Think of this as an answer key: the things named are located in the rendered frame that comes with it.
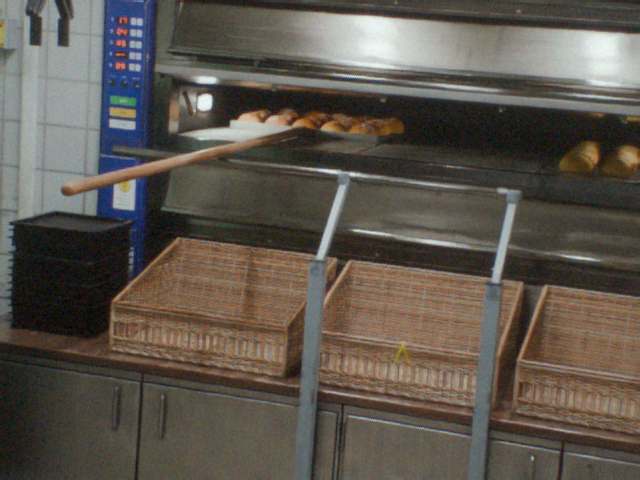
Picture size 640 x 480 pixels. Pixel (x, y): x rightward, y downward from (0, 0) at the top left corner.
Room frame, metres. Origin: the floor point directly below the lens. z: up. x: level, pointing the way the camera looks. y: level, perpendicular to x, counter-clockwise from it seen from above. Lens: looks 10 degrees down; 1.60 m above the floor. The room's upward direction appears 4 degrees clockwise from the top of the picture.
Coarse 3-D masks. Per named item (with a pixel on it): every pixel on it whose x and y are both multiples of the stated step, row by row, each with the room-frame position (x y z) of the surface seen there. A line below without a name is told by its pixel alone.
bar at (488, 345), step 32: (160, 160) 3.68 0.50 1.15; (224, 160) 3.62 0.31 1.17; (448, 192) 3.45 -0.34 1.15; (480, 192) 3.42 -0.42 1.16; (512, 192) 3.39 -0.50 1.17; (320, 256) 3.34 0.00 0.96; (320, 288) 3.30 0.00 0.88; (320, 320) 3.31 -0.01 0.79; (320, 352) 3.34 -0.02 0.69; (480, 352) 3.18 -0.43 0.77; (480, 384) 3.18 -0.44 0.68; (480, 416) 3.18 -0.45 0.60; (480, 448) 3.18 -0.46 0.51
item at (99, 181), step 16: (240, 144) 3.76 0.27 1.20; (256, 144) 3.89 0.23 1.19; (176, 160) 3.27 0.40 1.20; (192, 160) 3.37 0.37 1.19; (96, 176) 2.83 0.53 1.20; (112, 176) 2.89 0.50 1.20; (128, 176) 2.97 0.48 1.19; (144, 176) 3.07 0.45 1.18; (64, 192) 2.70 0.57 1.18; (80, 192) 2.74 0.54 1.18
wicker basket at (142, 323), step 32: (160, 256) 3.89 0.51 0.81; (192, 256) 4.00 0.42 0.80; (224, 256) 3.97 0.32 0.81; (256, 256) 3.95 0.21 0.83; (288, 256) 3.92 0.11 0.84; (128, 288) 3.67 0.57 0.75; (160, 288) 3.91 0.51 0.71; (192, 288) 3.97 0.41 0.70; (256, 288) 3.91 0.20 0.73; (288, 288) 3.89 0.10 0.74; (128, 320) 3.57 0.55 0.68; (160, 320) 3.54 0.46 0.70; (192, 320) 3.51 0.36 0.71; (224, 320) 3.49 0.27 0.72; (256, 320) 3.88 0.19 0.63; (288, 320) 3.47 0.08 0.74; (128, 352) 3.56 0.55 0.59; (160, 352) 3.55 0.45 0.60; (192, 352) 3.51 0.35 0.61; (224, 352) 3.49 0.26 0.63; (256, 352) 3.46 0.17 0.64; (288, 352) 3.46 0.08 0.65
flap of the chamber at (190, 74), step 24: (168, 72) 3.91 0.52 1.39; (192, 72) 3.89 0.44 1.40; (216, 72) 3.87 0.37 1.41; (240, 72) 3.86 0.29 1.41; (360, 96) 3.90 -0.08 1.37; (384, 96) 3.80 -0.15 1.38; (408, 96) 3.72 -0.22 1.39; (432, 96) 3.69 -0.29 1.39; (456, 96) 3.67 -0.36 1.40; (480, 96) 3.66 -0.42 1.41; (504, 96) 3.64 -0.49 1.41
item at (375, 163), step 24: (192, 144) 4.05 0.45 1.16; (216, 144) 4.03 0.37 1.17; (360, 168) 3.90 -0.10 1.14; (384, 168) 3.88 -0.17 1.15; (408, 168) 3.86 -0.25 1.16; (432, 168) 3.84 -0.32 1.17; (456, 168) 3.82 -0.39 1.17; (480, 168) 3.81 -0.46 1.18; (600, 192) 3.70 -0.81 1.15; (624, 192) 3.68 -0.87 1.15
